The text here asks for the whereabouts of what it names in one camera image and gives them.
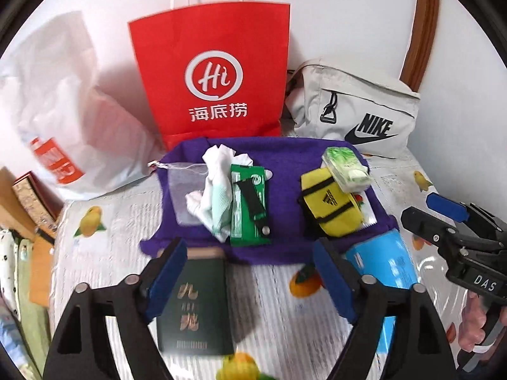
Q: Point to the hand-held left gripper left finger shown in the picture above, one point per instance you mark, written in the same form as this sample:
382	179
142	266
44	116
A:
166	281

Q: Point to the fruit-print tablecloth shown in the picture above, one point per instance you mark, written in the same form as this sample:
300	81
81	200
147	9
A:
269	304

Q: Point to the grey waist bag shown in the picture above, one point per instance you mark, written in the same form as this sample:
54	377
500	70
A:
356	87

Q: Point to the purple towel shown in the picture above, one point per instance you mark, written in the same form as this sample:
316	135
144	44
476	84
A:
285	190

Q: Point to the green wipes packet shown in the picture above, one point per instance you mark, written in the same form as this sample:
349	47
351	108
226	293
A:
237	221

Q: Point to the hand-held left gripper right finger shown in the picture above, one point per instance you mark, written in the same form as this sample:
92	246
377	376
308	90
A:
332	281

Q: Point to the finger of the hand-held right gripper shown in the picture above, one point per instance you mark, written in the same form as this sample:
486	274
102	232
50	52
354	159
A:
443	204
420	221

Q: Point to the white plastic shopping bag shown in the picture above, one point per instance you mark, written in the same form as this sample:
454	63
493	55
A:
79	107

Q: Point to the light blue bedding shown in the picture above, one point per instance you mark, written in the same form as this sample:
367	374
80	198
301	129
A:
10	344

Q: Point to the patterned book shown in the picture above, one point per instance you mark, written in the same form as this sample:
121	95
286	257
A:
27	198

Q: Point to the wooden headboard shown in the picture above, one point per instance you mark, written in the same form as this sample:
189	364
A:
8	198

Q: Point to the small green tissue packet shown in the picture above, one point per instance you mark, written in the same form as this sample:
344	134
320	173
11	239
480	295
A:
344	166

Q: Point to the floral white pillow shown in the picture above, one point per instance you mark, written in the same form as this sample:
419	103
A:
6	265

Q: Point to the small fruit-print sachet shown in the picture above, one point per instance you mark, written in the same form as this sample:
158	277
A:
364	206

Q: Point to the green blanket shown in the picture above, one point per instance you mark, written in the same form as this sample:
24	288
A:
31	336

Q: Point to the dark green tin box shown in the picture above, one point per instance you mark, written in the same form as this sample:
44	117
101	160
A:
198	285

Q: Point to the small yellow bag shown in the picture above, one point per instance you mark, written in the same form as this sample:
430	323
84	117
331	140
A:
332	209

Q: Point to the red paper bag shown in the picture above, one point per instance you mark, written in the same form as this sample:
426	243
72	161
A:
206	47

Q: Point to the white sock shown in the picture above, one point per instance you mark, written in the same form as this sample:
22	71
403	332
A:
214	190

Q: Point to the wooden nightstand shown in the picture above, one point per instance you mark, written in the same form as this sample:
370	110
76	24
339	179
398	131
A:
39	269

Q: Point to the person's right hand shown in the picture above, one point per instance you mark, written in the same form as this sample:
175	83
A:
473	324

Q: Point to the blue tissue pack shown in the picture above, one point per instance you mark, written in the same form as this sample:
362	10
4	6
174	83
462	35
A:
380	257

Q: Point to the brown wooden door frame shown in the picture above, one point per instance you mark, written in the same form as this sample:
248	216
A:
424	27

